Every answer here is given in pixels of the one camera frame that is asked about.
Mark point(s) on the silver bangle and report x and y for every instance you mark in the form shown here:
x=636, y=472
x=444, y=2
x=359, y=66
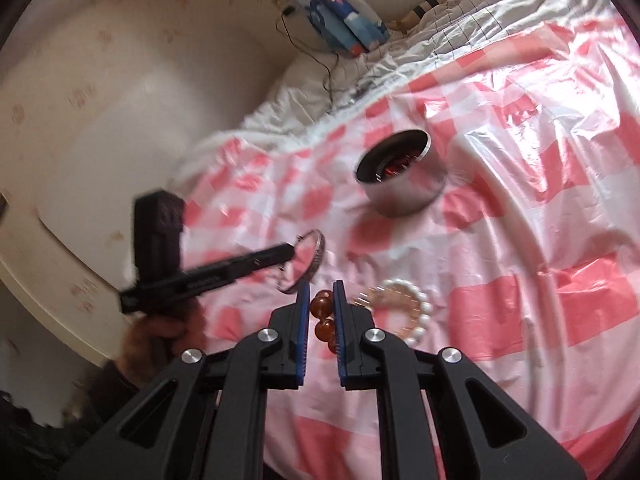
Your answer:
x=320, y=250

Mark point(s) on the person's left hand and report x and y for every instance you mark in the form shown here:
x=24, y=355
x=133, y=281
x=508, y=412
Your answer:
x=142, y=342

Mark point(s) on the person's left forearm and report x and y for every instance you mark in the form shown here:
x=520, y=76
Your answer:
x=75, y=410

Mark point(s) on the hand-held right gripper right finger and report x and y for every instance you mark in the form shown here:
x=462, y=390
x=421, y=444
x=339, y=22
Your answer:
x=340, y=330

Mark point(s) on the blue printed curtain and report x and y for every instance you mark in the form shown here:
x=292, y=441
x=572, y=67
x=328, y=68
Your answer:
x=345, y=15

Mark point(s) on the round metal cup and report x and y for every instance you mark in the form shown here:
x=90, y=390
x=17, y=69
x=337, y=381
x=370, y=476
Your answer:
x=400, y=200

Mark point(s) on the striped pillow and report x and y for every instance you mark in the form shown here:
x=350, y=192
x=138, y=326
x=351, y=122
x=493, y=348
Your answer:
x=430, y=5

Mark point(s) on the white quilt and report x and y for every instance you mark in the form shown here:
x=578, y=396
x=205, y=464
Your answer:
x=450, y=35

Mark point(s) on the pink checkered plastic sheet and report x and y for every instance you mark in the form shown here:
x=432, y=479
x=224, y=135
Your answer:
x=500, y=285

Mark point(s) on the small dark device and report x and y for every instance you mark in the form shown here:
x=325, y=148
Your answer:
x=358, y=94

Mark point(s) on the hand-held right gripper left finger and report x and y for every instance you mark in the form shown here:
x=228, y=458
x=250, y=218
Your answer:
x=302, y=320

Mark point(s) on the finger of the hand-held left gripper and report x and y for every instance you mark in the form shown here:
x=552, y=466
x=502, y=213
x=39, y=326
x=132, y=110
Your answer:
x=270, y=256

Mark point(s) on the cream bed headboard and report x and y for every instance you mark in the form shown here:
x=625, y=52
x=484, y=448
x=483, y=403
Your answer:
x=125, y=135

